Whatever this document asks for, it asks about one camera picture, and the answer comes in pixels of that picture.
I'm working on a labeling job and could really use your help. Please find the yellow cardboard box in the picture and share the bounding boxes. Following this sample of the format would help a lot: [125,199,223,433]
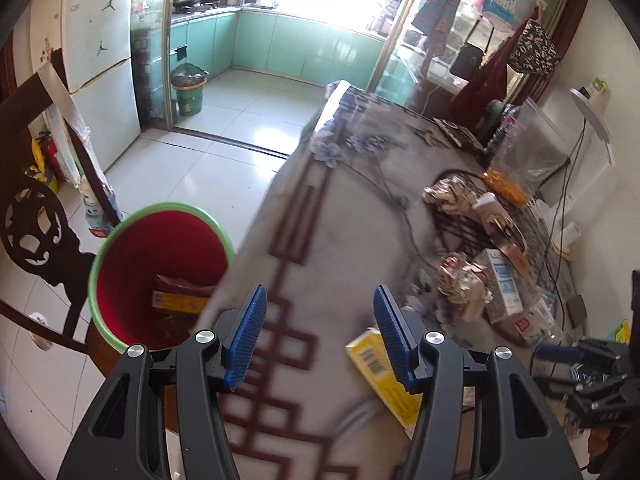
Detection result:
[345,327,426,428]

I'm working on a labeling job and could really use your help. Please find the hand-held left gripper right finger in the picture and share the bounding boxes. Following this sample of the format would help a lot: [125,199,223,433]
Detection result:
[372,284,583,480]

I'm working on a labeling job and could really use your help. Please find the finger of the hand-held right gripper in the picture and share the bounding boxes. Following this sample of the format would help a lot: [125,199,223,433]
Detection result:
[533,343,584,363]

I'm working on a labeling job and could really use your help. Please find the clear bag orange snacks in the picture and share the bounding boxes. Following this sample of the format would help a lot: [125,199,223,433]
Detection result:
[482,100,571,208]

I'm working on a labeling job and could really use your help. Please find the dark wooden chair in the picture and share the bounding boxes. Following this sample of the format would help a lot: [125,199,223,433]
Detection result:
[0,49,126,376]

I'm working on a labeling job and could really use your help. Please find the black lamp cable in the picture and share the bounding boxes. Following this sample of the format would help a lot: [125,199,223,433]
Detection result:
[547,125,588,301]

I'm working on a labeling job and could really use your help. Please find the newspaper ball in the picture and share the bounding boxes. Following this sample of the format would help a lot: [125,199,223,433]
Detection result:
[424,177,483,216]

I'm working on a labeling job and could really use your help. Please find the dark red packet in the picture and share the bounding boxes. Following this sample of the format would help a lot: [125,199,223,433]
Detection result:
[155,274,217,297]

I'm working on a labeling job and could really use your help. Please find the white refrigerator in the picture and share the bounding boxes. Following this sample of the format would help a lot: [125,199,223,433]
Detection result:
[30,0,142,173]

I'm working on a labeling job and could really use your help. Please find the dark brown snack packet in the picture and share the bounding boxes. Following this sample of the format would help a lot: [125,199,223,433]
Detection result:
[432,117,483,151]

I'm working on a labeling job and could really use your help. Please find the dark red hanging bag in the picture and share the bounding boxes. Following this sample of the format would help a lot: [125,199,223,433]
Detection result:
[452,35,526,131]

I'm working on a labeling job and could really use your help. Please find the white plastic bottle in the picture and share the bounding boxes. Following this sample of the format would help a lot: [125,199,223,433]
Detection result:
[82,180,113,236]

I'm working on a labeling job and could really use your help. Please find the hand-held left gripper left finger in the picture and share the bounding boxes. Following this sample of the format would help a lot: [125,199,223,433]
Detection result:
[57,284,268,480]

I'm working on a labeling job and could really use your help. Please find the yellow box in bucket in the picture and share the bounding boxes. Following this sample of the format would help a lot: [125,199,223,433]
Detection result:
[151,290,211,313]

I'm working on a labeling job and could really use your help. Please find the purple label bottle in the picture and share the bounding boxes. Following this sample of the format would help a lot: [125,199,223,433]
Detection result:
[495,102,523,146]

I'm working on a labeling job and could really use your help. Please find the crumpled paper wad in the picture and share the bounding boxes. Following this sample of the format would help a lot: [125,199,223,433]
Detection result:
[439,252,496,321]

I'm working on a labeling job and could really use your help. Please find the plaid hanging garment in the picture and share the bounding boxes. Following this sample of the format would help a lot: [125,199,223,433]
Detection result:
[411,0,471,61]

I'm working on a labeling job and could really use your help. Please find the white paper roll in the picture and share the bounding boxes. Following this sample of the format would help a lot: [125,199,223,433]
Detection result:
[555,221,582,256]

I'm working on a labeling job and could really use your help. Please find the white box red label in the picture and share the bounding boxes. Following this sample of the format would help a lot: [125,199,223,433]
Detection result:
[495,305,556,343]

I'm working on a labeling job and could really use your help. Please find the teal kitchen cabinets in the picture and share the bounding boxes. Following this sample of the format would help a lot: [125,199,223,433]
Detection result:
[170,7,388,86]

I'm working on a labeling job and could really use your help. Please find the black white letter-print bag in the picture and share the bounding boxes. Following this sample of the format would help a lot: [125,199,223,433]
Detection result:
[509,19,560,75]

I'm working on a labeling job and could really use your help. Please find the white round desk lamp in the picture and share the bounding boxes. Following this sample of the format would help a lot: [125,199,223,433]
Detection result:
[542,87,615,206]

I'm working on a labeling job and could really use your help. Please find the green kitchen waste bin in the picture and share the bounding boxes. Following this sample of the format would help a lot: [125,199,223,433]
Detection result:
[170,63,209,117]

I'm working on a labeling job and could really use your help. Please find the red bucket green rim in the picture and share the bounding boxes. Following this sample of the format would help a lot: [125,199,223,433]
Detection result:
[88,202,237,353]

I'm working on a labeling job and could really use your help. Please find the black shoulder bag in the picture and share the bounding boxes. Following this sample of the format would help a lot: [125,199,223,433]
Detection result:
[449,15,493,81]

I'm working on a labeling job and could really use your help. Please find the black phone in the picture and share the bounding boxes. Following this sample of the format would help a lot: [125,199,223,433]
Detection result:
[566,296,591,328]

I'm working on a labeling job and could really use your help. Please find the blue white milk carton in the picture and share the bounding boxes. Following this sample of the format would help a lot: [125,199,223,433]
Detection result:
[475,249,525,323]

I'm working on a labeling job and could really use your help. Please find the red fire extinguisher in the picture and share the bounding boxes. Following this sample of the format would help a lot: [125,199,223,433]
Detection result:
[32,132,66,186]

